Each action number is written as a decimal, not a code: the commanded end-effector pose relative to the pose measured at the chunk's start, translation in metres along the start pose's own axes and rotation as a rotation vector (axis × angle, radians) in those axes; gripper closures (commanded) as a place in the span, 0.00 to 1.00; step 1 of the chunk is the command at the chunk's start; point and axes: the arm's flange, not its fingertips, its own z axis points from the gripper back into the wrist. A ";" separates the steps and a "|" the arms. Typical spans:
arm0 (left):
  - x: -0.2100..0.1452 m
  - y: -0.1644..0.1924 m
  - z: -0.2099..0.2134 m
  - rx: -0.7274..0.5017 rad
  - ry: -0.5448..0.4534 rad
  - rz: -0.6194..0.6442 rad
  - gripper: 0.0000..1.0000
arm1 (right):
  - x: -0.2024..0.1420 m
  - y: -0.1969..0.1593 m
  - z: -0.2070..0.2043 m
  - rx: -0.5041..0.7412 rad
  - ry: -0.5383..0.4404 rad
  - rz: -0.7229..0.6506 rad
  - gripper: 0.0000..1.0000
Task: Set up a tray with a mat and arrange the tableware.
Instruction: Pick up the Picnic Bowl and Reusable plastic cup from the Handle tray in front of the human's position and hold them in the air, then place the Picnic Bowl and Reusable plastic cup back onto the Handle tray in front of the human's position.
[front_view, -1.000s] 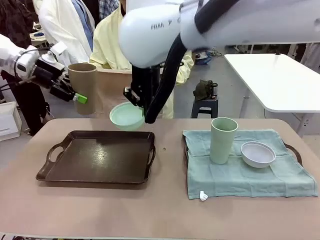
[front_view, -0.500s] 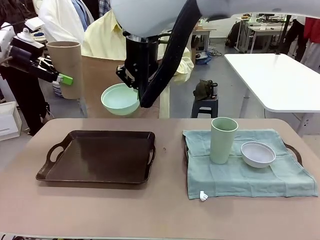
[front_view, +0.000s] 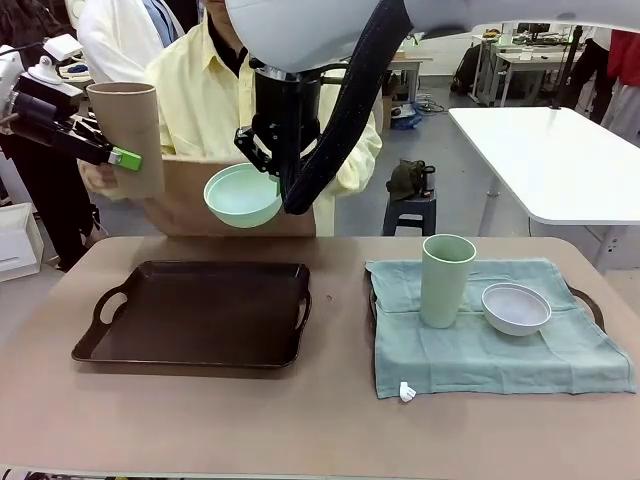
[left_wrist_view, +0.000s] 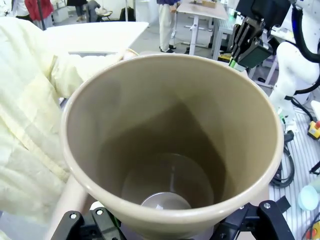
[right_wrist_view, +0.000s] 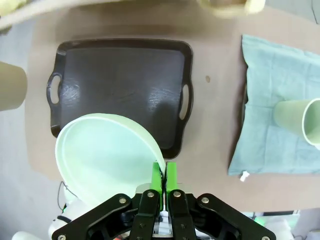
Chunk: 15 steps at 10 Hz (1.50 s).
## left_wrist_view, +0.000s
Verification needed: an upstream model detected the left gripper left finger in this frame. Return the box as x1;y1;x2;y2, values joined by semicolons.
56;207;126;240

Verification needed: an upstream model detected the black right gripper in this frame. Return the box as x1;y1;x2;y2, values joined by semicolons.
228;0;289;73

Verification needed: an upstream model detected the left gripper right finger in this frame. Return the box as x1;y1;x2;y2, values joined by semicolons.
219;199;296;240

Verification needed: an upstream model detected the tall beige plastic cup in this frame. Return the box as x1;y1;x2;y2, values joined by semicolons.
60;54;285;240

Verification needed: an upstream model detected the person left forearm yellow sleeve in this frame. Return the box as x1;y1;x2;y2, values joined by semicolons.
51;53;126;99

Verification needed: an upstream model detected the person left hand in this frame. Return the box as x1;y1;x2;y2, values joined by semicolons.
121;48;140;61

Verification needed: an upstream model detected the pale green round container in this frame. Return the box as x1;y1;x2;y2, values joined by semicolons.
298;184;320;212

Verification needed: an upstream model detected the grey desk in background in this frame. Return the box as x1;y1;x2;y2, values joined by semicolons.
175;0;230;56

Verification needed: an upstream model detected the mannequin in khaki trousers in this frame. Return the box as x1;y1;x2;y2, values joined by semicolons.
156;0;181;54

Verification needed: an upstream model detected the yellow emergency stop box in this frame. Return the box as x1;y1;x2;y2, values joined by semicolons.
306;119;320;139

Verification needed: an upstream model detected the person in yellow gown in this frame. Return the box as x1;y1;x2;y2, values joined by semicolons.
0;16;127;219

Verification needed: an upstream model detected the white work table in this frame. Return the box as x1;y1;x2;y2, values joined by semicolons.
40;21;150;67

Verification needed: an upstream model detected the black stand pole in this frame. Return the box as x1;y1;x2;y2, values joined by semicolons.
37;0;48;31

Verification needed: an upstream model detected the person in red jacket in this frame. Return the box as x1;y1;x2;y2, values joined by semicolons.
24;0;55;29

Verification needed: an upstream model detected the black braided cable sleeve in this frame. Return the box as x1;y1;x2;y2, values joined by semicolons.
290;1;320;96

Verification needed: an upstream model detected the black cable bundle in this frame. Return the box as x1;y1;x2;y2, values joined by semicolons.
269;129;296;188

